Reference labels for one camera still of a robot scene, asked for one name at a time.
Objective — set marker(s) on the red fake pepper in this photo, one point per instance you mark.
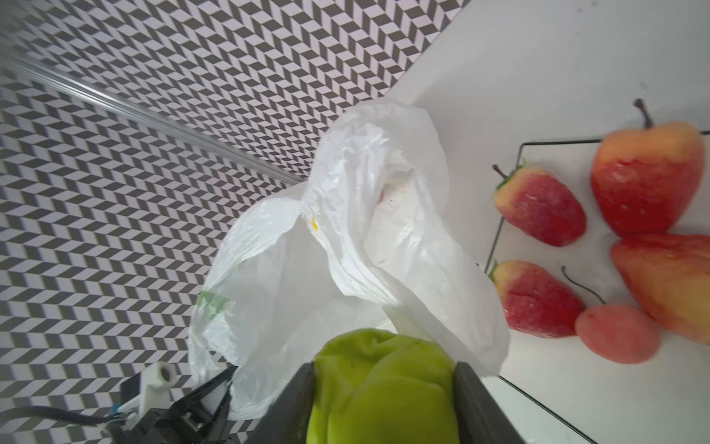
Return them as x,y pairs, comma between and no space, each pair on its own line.
668,275

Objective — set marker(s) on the red yellow fake apple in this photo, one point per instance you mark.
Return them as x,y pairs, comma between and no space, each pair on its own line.
644,179

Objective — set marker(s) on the red fake strawberry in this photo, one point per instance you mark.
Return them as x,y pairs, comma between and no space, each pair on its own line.
534,302
537,203

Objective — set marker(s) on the red fake apple green stem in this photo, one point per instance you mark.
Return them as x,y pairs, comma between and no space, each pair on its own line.
623,334

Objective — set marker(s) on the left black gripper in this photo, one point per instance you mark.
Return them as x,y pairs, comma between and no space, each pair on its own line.
198,417

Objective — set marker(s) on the white mat black border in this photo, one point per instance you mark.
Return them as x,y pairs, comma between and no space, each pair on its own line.
664,400

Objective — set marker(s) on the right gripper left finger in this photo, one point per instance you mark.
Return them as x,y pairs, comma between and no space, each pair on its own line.
287,419

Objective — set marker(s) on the white plastic bag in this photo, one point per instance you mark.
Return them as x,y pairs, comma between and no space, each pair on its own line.
360,245

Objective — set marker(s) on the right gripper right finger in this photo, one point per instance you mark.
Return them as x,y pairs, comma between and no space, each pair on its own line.
480,419

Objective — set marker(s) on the green fake fruit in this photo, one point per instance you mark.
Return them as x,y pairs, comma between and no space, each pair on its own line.
374,386

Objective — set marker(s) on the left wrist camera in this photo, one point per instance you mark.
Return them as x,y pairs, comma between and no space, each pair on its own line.
145,391

